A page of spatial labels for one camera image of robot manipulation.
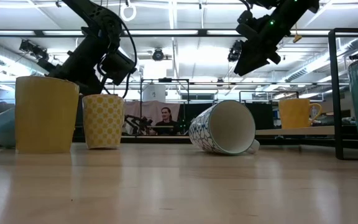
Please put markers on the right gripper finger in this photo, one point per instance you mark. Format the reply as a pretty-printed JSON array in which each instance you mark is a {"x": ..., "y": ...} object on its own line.
[{"x": 250, "y": 57}]

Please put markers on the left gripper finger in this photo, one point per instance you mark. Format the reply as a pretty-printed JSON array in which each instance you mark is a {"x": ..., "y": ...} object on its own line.
[{"x": 79, "y": 71}]

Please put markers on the white mug yellow dots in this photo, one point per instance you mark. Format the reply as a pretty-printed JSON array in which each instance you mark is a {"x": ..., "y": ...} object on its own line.
[{"x": 102, "y": 121}]

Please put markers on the white mug blue mosaic pattern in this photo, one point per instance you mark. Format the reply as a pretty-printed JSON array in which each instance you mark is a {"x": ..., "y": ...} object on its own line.
[{"x": 225, "y": 127}]

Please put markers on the light blue mug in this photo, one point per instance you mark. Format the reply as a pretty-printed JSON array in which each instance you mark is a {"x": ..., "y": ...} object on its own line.
[{"x": 3, "y": 129}]

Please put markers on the background black robot arm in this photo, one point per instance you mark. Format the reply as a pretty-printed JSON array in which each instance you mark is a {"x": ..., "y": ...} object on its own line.
[{"x": 138, "y": 123}]

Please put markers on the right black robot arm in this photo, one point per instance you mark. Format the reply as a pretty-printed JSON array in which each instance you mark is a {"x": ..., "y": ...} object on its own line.
[{"x": 300, "y": 9}]

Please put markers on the yellow hanging tag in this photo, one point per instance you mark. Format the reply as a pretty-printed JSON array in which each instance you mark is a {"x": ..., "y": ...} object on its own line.
[{"x": 297, "y": 38}]

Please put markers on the white light strip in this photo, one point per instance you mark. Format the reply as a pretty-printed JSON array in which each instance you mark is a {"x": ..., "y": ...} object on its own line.
[
  {"x": 11, "y": 32},
  {"x": 61, "y": 32},
  {"x": 312, "y": 32},
  {"x": 222, "y": 32},
  {"x": 166, "y": 32}
]

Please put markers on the black partition panel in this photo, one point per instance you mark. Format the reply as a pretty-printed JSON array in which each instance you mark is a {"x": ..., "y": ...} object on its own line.
[{"x": 263, "y": 115}]

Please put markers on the pink backdrop curtain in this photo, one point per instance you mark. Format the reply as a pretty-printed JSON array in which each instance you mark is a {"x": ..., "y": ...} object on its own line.
[{"x": 141, "y": 109}]

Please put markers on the person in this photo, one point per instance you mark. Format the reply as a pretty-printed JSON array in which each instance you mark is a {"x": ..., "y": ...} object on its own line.
[{"x": 166, "y": 119}]

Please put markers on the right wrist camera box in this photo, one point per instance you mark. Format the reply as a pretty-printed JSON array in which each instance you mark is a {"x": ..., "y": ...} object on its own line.
[{"x": 245, "y": 31}]

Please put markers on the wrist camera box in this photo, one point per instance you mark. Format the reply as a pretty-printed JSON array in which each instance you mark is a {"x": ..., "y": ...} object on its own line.
[
  {"x": 245, "y": 31},
  {"x": 117, "y": 67}
]

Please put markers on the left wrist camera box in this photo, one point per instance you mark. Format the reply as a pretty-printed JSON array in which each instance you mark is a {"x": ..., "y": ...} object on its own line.
[{"x": 117, "y": 67}]

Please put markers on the black background frame rig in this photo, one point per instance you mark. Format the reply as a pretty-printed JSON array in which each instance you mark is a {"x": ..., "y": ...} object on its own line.
[{"x": 165, "y": 80}]

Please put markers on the black frame wooden shelf rack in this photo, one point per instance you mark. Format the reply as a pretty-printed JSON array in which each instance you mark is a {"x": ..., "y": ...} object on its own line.
[{"x": 291, "y": 130}]

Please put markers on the black table edge rail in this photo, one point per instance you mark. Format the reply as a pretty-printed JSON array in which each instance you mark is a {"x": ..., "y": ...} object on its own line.
[{"x": 166, "y": 140}]

